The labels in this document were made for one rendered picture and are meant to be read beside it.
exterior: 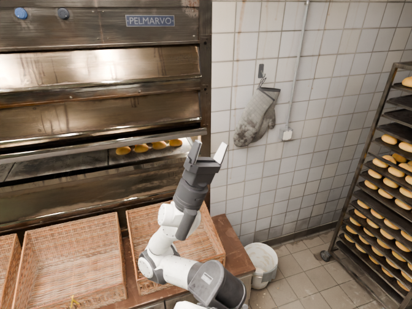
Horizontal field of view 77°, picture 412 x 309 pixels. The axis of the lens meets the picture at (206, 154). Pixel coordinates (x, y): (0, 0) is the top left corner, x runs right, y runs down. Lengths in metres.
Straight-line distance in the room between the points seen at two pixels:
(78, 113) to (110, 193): 0.57
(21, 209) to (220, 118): 1.34
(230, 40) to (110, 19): 0.65
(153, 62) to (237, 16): 0.53
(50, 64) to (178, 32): 0.66
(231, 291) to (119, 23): 1.27
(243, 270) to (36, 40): 1.72
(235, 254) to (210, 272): 1.12
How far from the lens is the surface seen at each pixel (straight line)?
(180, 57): 1.55
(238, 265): 1.87
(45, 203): 1.90
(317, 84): 2.04
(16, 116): 1.66
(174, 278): 0.93
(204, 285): 0.81
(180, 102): 1.61
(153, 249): 0.96
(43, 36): 1.53
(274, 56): 1.77
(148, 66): 1.51
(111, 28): 1.50
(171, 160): 1.75
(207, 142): 1.76
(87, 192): 1.84
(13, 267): 1.99
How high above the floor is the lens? 2.07
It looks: 30 degrees down
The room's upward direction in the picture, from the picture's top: straight up
